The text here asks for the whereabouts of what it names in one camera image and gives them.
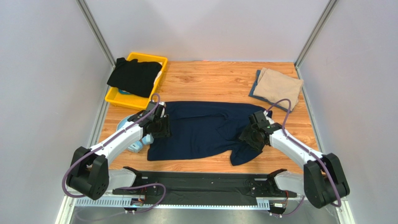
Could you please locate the yellow plastic bin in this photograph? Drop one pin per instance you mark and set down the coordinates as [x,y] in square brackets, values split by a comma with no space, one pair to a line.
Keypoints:
[133,101]

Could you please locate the black t shirt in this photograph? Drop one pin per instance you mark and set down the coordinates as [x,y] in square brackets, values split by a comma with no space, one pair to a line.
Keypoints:
[134,77]

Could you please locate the blue folded t shirt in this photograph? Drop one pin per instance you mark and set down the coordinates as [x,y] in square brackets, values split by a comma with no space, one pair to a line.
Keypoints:
[251,93]

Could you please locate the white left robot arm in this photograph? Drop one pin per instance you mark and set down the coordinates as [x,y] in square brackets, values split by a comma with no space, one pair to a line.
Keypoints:
[89,174]

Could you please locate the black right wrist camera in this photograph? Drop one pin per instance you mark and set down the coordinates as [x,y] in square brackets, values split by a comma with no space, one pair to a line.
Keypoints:
[258,117]

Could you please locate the beige folded t shirt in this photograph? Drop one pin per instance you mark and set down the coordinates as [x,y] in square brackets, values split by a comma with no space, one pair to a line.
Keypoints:
[274,86]

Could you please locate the teal cloth in bin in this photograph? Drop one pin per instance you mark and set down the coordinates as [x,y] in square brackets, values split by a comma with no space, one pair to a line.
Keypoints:
[124,92]

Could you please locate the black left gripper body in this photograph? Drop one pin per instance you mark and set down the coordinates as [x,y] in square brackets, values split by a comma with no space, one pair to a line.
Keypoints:
[162,128]

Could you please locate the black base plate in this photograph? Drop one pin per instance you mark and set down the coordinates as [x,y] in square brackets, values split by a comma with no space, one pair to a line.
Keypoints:
[216,189]

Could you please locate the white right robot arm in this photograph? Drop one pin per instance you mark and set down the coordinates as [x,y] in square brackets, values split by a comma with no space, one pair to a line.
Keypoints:
[323,181]

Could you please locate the navy t shirt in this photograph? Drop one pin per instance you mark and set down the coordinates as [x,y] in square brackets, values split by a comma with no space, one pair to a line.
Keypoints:
[202,129]

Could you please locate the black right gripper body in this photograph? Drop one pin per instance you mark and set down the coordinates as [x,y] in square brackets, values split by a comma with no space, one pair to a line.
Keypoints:
[253,137]

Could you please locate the light blue headphones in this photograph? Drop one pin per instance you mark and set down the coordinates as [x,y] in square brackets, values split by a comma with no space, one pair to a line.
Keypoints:
[138,145]

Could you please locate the aluminium frame rail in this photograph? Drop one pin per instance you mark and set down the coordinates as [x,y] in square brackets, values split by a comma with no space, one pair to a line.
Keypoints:
[132,209]

